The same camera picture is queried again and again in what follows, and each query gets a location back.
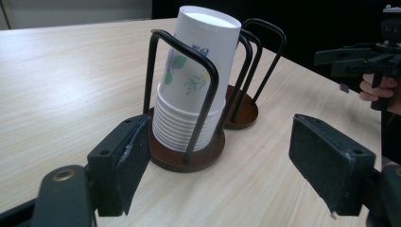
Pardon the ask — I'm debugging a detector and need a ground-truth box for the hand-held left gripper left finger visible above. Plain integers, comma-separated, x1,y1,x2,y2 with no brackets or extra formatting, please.
87,113,152,218

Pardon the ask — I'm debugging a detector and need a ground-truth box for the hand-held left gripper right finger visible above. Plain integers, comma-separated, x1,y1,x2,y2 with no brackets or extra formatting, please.
288,113,377,218

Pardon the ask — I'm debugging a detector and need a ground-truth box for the black wire double cup holder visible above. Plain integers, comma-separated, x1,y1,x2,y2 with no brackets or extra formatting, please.
143,17,288,174

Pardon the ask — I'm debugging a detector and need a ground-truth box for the stack of white paper cups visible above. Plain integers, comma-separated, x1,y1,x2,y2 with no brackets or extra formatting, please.
151,5,242,153

